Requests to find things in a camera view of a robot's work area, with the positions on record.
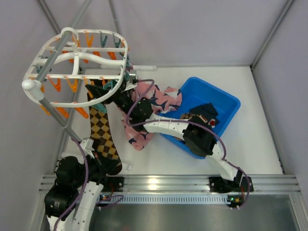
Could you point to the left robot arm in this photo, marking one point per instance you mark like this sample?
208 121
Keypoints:
70 202

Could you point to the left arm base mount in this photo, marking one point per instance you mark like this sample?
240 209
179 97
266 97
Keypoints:
115 184

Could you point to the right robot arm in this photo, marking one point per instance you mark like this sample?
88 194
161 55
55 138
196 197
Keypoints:
201 140

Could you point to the white rack stand post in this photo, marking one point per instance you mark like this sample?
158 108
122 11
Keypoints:
32 90

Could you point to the pink patterned cloth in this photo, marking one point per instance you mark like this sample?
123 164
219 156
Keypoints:
148 100

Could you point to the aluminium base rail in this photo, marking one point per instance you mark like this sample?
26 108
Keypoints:
199 184

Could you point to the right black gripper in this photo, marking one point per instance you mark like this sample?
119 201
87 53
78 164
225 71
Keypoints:
113 94

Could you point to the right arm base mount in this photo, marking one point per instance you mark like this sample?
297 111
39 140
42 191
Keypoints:
220 185

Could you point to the navy blue sock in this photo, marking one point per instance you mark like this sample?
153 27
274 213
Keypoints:
207 112

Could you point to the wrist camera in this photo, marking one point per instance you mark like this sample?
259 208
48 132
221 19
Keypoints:
87 147
131 79

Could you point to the grey metal hanging rod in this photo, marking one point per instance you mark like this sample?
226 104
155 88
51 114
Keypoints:
62 42

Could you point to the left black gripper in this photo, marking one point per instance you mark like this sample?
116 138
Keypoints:
100 161

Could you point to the blue plastic bin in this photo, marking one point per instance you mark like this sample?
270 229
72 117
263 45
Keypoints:
196 92

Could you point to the brown argyle sock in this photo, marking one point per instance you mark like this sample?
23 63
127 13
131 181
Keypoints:
189 116
100 132

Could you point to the white slotted cable duct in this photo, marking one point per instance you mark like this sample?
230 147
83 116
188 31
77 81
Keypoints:
185 199

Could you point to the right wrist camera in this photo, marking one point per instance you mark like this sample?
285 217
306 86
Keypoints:
131 79

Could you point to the white round clip hanger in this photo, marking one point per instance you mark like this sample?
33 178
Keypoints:
104 47

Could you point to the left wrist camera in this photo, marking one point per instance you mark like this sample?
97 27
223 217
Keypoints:
87 147

